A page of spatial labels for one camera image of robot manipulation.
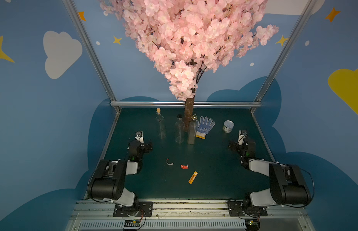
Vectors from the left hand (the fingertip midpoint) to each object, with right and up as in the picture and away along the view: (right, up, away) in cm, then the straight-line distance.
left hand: (143, 138), depth 94 cm
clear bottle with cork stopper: (+12, +9, -2) cm, 15 cm away
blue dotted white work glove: (+43, +7, +17) cm, 47 cm away
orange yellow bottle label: (+31, -25, -10) cm, 41 cm away
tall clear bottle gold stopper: (+33, +5, +5) cm, 34 cm away
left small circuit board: (0, -42, -21) cm, 47 cm away
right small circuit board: (+62, -43, -20) cm, 78 cm away
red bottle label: (+18, -16, -3) cm, 25 cm away
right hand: (+65, -1, +1) cm, 65 cm away
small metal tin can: (+60, +8, +11) cm, 62 cm away
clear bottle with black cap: (+24, +6, -1) cm, 25 cm away
